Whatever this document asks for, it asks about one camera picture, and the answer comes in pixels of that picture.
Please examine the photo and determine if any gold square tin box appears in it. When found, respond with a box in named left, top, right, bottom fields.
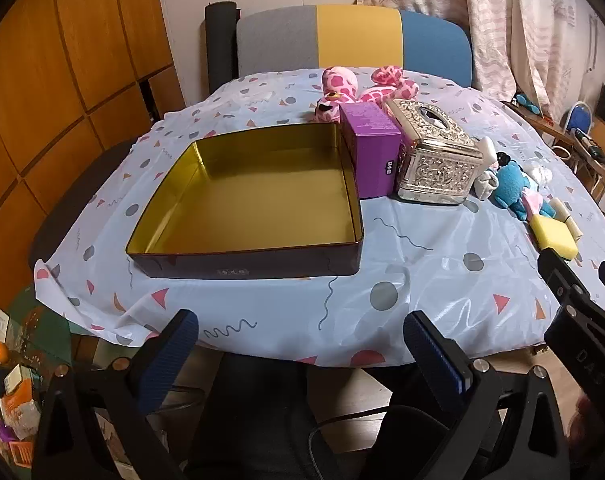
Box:
left=126, top=122, right=365, bottom=279

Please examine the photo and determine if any blue plush toy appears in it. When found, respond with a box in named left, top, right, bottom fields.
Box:
left=491, top=160, right=556, bottom=222

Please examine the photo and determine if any purple cardboard box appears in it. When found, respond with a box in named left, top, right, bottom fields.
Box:
left=339, top=101, right=402, bottom=199

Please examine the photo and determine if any wooden side table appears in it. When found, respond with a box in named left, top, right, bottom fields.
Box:
left=503, top=100, right=605, bottom=211

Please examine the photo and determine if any patterned light blue tablecloth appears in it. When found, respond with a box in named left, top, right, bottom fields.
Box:
left=30, top=66, right=605, bottom=368

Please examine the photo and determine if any printed beige curtain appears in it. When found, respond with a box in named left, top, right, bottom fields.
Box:
left=357, top=0, right=605, bottom=126

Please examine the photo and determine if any silver embossed tissue box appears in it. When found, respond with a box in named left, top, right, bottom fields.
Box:
left=385, top=98, right=485, bottom=206

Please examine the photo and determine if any blue folding chair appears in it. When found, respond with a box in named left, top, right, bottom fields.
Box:
left=565, top=101, right=596, bottom=133

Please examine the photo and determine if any yellow sponge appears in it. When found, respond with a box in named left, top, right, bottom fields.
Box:
left=530, top=215, right=579, bottom=261

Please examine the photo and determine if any grey yellow blue chair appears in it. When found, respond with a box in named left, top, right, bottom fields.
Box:
left=235, top=4, right=473, bottom=88

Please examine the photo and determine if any pink spotted plush toy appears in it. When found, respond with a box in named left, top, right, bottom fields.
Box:
left=310, top=65, right=420, bottom=123

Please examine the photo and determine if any small white soft toy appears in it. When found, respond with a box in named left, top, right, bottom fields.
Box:
left=525, top=162, right=553, bottom=186

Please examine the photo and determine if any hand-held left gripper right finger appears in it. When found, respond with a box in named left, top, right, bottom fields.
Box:
left=403, top=310, right=568, bottom=480

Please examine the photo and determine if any blue object on side table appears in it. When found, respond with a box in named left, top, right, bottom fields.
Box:
left=513, top=92, right=541, bottom=116

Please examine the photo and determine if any wooden wardrobe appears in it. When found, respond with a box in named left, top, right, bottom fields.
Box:
left=0, top=0, right=186, bottom=281

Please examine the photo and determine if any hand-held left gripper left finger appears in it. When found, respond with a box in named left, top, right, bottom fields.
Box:
left=35, top=309, right=200, bottom=480

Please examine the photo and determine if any black rolled mat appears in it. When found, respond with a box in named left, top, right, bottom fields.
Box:
left=205, top=2, right=240, bottom=96

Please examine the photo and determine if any green power tool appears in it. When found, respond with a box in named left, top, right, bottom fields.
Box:
left=575, top=130, right=605, bottom=166

